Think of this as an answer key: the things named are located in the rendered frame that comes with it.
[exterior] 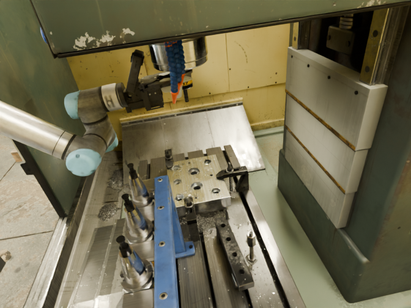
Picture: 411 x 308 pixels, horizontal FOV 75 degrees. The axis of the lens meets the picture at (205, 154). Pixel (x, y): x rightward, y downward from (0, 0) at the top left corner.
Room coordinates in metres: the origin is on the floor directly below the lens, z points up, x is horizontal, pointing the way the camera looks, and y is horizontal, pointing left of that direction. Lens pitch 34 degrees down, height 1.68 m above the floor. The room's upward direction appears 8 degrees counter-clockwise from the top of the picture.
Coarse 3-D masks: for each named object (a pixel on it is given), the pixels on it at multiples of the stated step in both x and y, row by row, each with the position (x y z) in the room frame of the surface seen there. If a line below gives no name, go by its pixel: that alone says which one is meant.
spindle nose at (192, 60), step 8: (184, 40) 0.70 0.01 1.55; (192, 40) 0.71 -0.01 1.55; (200, 40) 0.73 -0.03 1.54; (152, 48) 0.73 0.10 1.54; (160, 48) 0.71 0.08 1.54; (184, 48) 0.70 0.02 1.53; (192, 48) 0.71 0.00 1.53; (200, 48) 0.73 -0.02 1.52; (152, 56) 0.74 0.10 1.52; (160, 56) 0.71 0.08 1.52; (192, 56) 0.71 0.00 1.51; (200, 56) 0.72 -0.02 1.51; (160, 64) 0.72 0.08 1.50; (192, 64) 0.71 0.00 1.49; (200, 64) 0.72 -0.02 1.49
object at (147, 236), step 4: (148, 220) 0.44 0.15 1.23; (148, 224) 0.43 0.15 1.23; (152, 224) 0.43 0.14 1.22; (152, 228) 0.43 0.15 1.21; (128, 232) 0.41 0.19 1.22; (148, 232) 0.40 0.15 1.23; (152, 232) 0.41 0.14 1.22; (128, 236) 0.40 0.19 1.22; (132, 236) 0.40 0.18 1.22; (140, 236) 0.39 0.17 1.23; (144, 236) 0.39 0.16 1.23; (148, 236) 0.40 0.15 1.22; (152, 236) 0.41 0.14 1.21; (128, 240) 0.40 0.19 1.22; (132, 240) 0.39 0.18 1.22; (136, 240) 0.39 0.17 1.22; (140, 240) 0.39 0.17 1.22; (144, 240) 0.39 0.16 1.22; (148, 240) 0.40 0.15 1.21
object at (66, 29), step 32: (32, 0) 0.45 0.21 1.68; (64, 0) 0.44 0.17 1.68; (96, 0) 0.45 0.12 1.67; (128, 0) 0.45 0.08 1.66; (160, 0) 0.45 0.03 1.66; (192, 0) 0.46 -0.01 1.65; (224, 0) 0.46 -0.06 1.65; (256, 0) 0.47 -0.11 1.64; (288, 0) 0.47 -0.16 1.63; (320, 0) 0.47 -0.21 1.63; (352, 0) 0.48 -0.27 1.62; (384, 0) 0.48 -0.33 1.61; (64, 32) 0.44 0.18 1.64; (96, 32) 0.44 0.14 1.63; (128, 32) 0.45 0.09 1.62; (160, 32) 0.45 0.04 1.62; (192, 32) 0.46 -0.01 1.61; (224, 32) 0.47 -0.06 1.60
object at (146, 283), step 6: (150, 264) 0.32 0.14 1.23; (150, 270) 0.32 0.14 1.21; (120, 276) 0.31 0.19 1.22; (150, 276) 0.30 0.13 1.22; (120, 282) 0.29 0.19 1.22; (126, 282) 0.29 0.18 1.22; (144, 282) 0.29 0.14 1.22; (150, 282) 0.30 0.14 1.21; (126, 288) 0.28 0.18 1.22; (132, 288) 0.28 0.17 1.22; (138, 288) 0.28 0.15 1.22; (144, 288) 0.29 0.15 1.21
